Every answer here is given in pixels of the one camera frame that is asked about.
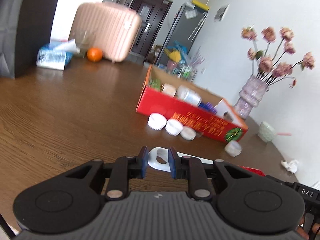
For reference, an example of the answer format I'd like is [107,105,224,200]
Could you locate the small beige round lid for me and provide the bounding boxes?
[180,126,197,141]

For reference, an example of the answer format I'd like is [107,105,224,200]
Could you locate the dark brown door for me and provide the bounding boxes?
[130,0,172,58]

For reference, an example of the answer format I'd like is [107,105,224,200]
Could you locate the purple textured vase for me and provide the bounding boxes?
[234,75,268,120]

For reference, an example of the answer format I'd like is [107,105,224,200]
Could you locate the blue gear-shaped lid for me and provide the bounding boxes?
[199,102,213,111]

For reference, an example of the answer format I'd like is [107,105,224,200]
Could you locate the small beige orange bottle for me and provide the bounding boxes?
[161,83,176,98]

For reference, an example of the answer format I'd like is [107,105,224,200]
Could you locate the clear white-label bottle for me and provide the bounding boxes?
[176,85,202,107]

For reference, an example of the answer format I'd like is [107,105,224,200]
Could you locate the white red brush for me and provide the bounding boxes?
[146,147,266,178]

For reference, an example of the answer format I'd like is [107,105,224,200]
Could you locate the white ridged jar lid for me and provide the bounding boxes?
[148,113,167,131]

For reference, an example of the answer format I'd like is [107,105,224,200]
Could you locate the pale green bowl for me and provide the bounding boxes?
[258,121,276,142]

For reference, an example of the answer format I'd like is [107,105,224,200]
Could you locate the crumpled white tissue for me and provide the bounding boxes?
[281,159,299,174]

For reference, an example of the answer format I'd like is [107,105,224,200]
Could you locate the pink spoon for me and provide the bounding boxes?
[275,132,292,136]

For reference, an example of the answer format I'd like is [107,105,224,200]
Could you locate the green spray bottle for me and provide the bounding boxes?
[149,79,162,92]

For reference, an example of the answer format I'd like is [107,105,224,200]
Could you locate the blue tissue pack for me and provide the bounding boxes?
[36,39,80,70]

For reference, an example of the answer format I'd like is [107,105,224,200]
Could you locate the orange fruit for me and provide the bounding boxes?
[87,47,103,62]

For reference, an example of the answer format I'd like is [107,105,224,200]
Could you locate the grey refrigerator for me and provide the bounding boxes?
[155,3,208,65]

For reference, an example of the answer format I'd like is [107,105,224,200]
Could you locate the small white cup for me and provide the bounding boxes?
[225,140,242,157]

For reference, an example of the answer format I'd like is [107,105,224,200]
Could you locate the dried pink flowers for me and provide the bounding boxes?
[241,25,316,90]

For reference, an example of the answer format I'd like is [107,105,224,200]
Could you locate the black paper bag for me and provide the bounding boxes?
[0,0,57,79]

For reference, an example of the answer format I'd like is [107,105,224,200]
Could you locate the yellow box on refrigerator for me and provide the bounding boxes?
[191,0,210,11]

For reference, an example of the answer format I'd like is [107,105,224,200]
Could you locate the purple gear-shaped lid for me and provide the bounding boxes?
[208,106,217,114]

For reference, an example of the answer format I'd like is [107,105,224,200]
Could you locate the clear drinking glass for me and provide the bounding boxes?
[74,30,95,57]

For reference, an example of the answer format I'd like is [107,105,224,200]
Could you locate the pink hard suitcase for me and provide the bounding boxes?
[69,2,142,62]

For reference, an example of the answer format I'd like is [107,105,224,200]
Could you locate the wire storage rack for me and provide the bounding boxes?
[172,60,197,82]

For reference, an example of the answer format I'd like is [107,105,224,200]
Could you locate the red cardboard box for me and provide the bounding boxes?
[136,65,248,142]

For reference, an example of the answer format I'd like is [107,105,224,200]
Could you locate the person's right hand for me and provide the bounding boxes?
[295,217,320,240]

